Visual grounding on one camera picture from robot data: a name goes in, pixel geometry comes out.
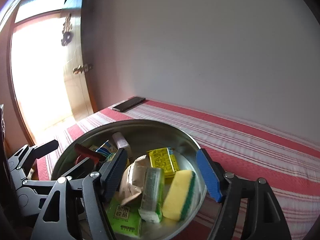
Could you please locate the red snack packet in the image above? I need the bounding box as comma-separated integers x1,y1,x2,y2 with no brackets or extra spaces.
74,144,106,164

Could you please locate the white red tissue pack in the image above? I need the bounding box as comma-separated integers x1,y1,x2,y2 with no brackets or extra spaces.
112,132,132,159

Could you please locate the brown snack packet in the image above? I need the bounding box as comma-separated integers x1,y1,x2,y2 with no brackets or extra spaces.
117,155,150,205

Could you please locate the green barcode tissue pack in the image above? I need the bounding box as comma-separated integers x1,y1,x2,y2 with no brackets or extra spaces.
107,198,142,238

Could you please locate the yellow snack packet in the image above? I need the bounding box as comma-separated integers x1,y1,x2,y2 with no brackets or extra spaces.
147,147,180,178

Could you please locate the green tea tissue pack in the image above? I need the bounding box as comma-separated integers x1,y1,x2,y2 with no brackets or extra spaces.
138,167,165,223

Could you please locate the yellow green sponge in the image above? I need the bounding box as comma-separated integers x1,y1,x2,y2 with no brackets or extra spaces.
162,170,196,222

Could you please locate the white blue Vinda tissue pack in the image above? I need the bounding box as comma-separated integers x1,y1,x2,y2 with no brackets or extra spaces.
89,140,117,158

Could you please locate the wooden door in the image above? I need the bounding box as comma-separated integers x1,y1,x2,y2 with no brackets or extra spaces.
0,0,98,145

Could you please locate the red striped bedspread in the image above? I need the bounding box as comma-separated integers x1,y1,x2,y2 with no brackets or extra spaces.
37,100,319,239

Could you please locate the black smartphone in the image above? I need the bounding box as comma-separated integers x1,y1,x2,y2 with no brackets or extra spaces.
112,96,146,112

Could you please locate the round metal tin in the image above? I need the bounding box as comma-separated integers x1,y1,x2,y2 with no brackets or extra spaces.
52,119,207,239

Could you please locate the black door ornament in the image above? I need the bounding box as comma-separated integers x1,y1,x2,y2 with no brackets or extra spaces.
61,13,73,46

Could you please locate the brass door handle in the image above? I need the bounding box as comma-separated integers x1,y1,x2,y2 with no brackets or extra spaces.
73,63,93,75

